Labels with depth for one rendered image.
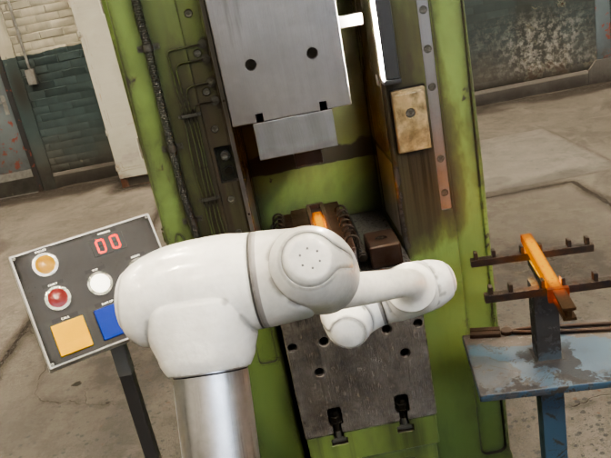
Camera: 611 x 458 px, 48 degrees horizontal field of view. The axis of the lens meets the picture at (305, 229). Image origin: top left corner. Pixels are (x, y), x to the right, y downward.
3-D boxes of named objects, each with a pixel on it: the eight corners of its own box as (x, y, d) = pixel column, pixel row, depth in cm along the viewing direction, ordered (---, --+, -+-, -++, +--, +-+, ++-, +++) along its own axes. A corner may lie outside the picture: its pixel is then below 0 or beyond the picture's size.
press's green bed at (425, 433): (453, 541, 209) (435, 413, 193) (334, 565, 209) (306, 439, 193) (414, 432, 261) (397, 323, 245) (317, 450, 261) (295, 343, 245)
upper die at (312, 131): (338, 145, 172) (332, 108, 169) (260, 161, 172) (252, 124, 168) (322, 116, 211) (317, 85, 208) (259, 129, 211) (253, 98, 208)
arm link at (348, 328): (325, 329, 153) (382, 310, 153) (334, 364, 139) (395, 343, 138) (311, 288, 150) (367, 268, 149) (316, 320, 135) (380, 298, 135)
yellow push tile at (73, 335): (94, 344, 158) (82, 314, 159) (61, 357, 155) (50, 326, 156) (93, 345, 159) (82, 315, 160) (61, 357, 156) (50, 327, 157)
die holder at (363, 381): (437, 413, 193) (417, 271, 178) (305, 440, 193) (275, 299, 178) (397, 323, 246) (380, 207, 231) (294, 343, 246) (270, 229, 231)
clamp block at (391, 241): (404, 263, 184) (400, 242, 182) (373, 270, 184) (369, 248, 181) (395, 248, 195) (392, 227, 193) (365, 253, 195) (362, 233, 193)
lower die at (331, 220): (359, 273, 184) (355, 243, 181) (286, 287, 184) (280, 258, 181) (341, 223, 223) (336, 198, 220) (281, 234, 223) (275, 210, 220)
